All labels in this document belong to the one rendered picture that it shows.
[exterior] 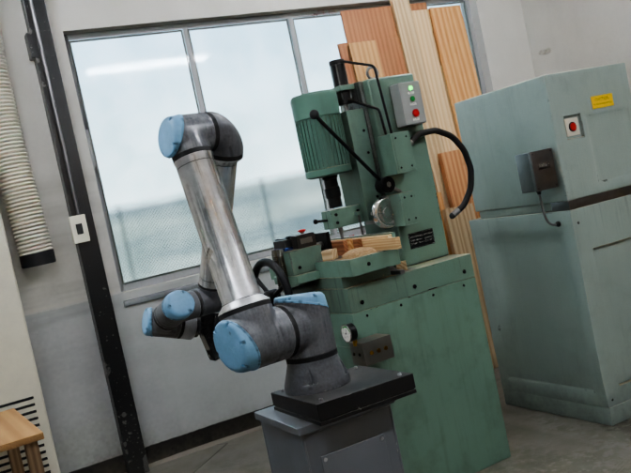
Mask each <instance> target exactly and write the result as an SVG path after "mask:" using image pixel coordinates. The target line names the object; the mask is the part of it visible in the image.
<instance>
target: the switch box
mask: <svg viewBox="0 0 631 473"><path fill-rule="evenodd" d="M409 85H411V86H412V90H411V91H414V94H408V92H411V91H409V90H408V86H409ZM390 92H391V97H392V106H393V110H394V115H395V120H396V125H397V128H403V127H408V126H414V125H419V124H422V123H425V122H426V117H425V112H424V107H423V99H422V94H421V89H420V85H419V81H413V82H406V83H400V84H394V85H392V86H390ZM410 96H414V97H415V100H414V101H413V102H416V103H417V104H416V105H410V103H412V101H410V99H409V97H410ZM414 109H418V110H419V112H420V114H419V116H417V117H420V120H414V121H413V118H417V117H415V116H414V115H413V113H412V111H413V110H414Z"/></svg>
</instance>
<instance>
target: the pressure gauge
mask: <svg viewBox="0 0 631 473"><path fill-rule="evenodd" d="M345 333H346V334H345ZM341 335H342V338H343V340H344V341H345V342H346V343H350V342H353V346H357V338H358V331H357V329H356V327H355V326H354V325H353V324H352V323H348V324H345V325H342V326H341Z"/></svg>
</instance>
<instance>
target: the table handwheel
mask: <svg viewBox="0 0 631 473"><path fill-rule="evenodd" d="M262 267H269V268H271V269H272V270H273V271H274V273H275V274H276V275H277V277H278V279H279V281H280V283H281V286H280V287H279V288H278V289H271V290H269V289H268V288H267V287H266V286H265V285H264V284H263V283H262V282H261V281H260V279H259V278H258V277H259V272H260V270H261V268H262ZM253 272H254V276H255V279H256V282H257V285H259V286H260V287H261V288H262V289H263V291H264V295H265V296H267V297H269V298H270V301H271V304H272V307H274V304H273V300H274V299H275V298H277V297H283V296H289V295H296V294H302V293H311V292H314V291H315V290H316V284H315V283H314V282H308V283H306V284H302V285H298V286H295V287H291V285H290V283H289V280H288V278H287V277H286V275H285V273H284V271H283V270H282V269H281V267H280V266H279V265H278V264H277V263H276V262H274V261H273V260H271V259H269V258H263V259H260V260H258V261H257V262H256V263H255V265H254V268H253Z"/></svg>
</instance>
